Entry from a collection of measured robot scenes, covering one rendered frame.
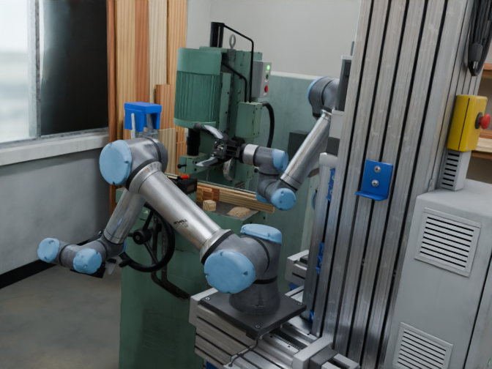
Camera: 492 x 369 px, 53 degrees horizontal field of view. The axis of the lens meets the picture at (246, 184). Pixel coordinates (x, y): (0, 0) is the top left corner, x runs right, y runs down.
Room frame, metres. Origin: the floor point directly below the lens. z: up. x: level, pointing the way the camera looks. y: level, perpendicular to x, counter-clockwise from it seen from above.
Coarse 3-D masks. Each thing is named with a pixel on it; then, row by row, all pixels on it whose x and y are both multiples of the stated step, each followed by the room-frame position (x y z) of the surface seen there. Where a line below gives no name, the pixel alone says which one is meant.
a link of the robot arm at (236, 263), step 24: (120, 144) 1.28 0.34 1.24; (144, 144) 1.35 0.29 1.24; (120, 168) 1.25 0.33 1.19; (144, 168) 1.26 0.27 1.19; (144, 192) 1.25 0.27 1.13; (168, 192) 1.24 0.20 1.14; (168, 216) 1.22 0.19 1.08; (192, 216) 1.20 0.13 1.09; (192, 240) 1.18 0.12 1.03; (216, 240) 1.15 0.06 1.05; (240, 240) 1.18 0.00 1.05; (216, 264) 1.12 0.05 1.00; (240, 264) 1.10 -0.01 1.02; (264, 264) 1.19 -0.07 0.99; (216, 288) 1.12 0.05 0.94; (240, 288) 1.10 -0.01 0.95
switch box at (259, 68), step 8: (256, 64) 2.24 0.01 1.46; (264, 64) 2.23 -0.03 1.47; (256, 72) 2.24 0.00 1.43; (264, 72) 2.24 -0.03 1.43; (256, 80) 2.23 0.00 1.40; (264, 80) 2.25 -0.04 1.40; (256, 88) 2.23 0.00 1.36; (264, 88) 2.26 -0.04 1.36; (248, 96) 2.25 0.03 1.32; (256, 96) 2.23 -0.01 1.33; (264, 96) 2.27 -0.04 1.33
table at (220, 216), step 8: (120, 192) 1.98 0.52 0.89; (144, 208) 1.93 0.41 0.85; (200, 208) 1.85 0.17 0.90; (216, 208) 1.87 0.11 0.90; (224, 208) 1.88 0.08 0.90; (232, 208) 1.90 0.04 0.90; (248, 208) 1.92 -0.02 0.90; (144, 216) 1.82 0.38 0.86; (152, 216) 1.81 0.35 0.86; (216, 216) 1.81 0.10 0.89; (224, 216) 1.79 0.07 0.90; (232, 216) 1.80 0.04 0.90; (248, 216) 1.82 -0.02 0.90; (256, 216) 1.88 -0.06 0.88; (224, 224) 1.79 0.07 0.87; (232, 224) 1.78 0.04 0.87; (240, 224) 1.76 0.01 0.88
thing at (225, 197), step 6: (222, 192) 1.98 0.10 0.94; (222, 198) 1.97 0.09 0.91; (228, 198) 1.96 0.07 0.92; (234, 198) 1.95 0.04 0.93; (240, 198) 1.94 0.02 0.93; (246, 198) 1.93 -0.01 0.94; (252, 198) 1.92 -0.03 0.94; (234, 204) 1.95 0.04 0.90; (240, 204) 1.94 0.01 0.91; (246, 204) 1.93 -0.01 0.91; (252, 204) 1.92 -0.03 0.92; (258, 204) 1.91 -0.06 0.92; (264, 204) 1.90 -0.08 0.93; (270, 204) 1.89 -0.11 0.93; (264, 210) 1.89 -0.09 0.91; (270, 210) 1.88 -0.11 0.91
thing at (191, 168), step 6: (180, 156) 2.01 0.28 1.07; (186, 156) 2.01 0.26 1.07; (192, 156) 2.03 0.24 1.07; (198, 156) 2.04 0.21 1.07; (204, 156) 2.07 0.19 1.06; (180, 162) 2.01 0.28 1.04; (186, 162) 2.00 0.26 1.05; (192, 162) 1.98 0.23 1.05; (198, 162) 2.02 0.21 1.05; (180, 168) 2.01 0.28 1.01; (186, 168) 1.99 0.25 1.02; (192, 168) 1.98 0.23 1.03; (198, 168) 2.03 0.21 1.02; (204, 168) 2.08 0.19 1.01; (192, 174) 1.99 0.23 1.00
